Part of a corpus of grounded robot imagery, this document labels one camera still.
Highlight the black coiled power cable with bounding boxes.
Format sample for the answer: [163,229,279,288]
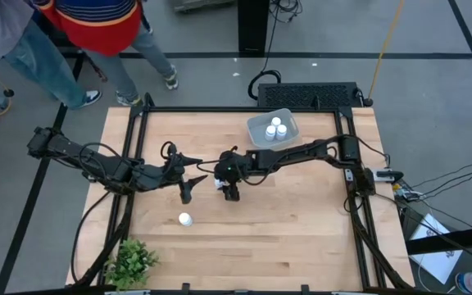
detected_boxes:
[247,7,282,102]

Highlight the black cable bundle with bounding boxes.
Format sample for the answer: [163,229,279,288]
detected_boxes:
[268,0,302,24]

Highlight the grey platform base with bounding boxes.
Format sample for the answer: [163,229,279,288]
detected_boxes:
[173,0,237,13]

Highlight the thin black cable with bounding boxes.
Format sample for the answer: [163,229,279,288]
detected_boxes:
[410,154,472,189]

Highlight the yellow cable with black foot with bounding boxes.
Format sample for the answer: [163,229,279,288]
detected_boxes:
[365,0,406,107]

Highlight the black flat beam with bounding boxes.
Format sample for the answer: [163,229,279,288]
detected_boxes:
[406,223,472,256]

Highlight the black metal table frame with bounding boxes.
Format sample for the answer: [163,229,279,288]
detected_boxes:
[74,92,415,291]

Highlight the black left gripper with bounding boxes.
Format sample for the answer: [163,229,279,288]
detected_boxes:
[160,142,209,205]

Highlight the black perforated computer case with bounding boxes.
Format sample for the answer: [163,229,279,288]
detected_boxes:
[256,82,362,108]

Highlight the grey plastic basket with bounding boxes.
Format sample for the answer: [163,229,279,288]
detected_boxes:
[247,107,302,151]

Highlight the white paper sheet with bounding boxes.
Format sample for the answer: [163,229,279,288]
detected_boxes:
[407,212,465,285]

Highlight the black silver mounted device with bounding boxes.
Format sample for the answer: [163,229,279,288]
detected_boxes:
[377,168,404,184]

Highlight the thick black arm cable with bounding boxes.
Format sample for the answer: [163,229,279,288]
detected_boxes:
[70,190,112,284]

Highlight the person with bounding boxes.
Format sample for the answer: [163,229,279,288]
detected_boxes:
[0,0,102,110]
[30,0,179,108]

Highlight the black upright post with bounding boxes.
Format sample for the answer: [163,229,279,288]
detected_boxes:
[237,0,270,54]

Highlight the small green potted plant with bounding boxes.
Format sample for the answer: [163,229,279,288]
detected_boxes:
[103,238,161,292]

